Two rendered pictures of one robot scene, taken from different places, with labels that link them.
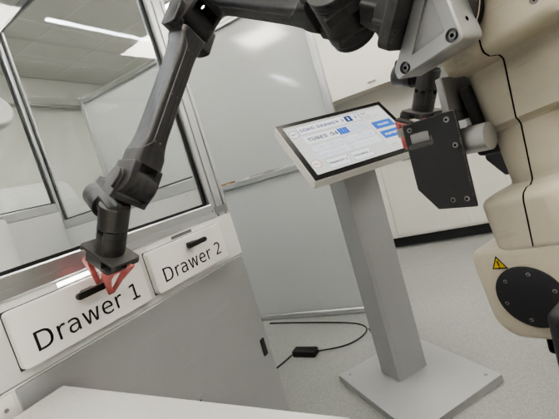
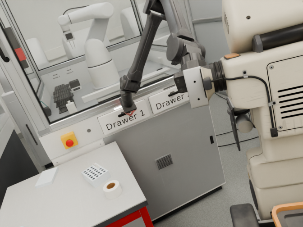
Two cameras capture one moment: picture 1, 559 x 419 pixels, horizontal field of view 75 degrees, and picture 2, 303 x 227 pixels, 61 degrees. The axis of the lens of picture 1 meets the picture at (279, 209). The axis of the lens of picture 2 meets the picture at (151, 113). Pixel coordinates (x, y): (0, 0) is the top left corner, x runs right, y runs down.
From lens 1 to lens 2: 0.76 m
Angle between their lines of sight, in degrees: 47
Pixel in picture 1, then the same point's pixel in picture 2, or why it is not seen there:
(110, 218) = (123, 97)
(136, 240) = (146, 91)
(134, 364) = (141, 137)
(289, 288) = not seen: hidden behind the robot
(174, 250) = (162, 96)
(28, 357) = (105, 131)
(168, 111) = (143, 57)
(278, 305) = not seen: hidden behind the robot
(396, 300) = not seen: outside the picture
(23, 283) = (103, 108)
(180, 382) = (161, 146)
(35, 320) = (106, 120)
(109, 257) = (126, 106)
